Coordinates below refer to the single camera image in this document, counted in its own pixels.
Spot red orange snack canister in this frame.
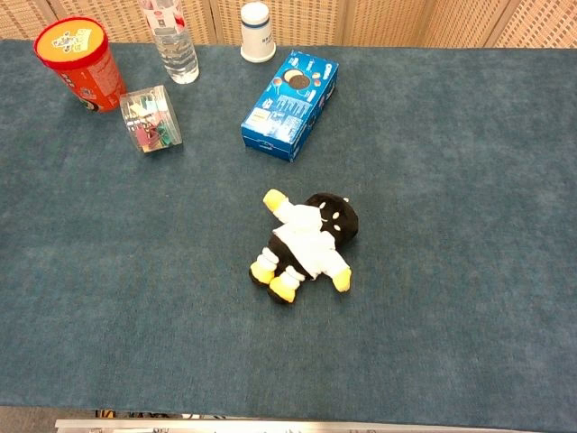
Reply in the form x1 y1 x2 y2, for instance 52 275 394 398
33 16 128 115

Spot white cylindrical cup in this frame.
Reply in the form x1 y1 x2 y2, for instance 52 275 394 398
239 2 277 62

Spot wicker folding screen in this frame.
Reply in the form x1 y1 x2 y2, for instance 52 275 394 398
0 0 577 49

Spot clear plastic water bottle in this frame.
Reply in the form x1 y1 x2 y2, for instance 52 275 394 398
140 0 200 85

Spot aluminium frame rail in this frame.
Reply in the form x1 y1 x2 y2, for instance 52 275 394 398
54 418 510 433

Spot clear box of binder clips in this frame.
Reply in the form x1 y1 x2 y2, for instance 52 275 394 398
119 84 184 156

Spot blue Oreo cookie box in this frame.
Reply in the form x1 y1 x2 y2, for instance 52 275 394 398
240 50 340 163

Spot black and white plush toy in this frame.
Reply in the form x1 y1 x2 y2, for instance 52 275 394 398
248 188 361 305

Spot blue felt table cloth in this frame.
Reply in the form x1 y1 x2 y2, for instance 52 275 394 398
0 38 577 433

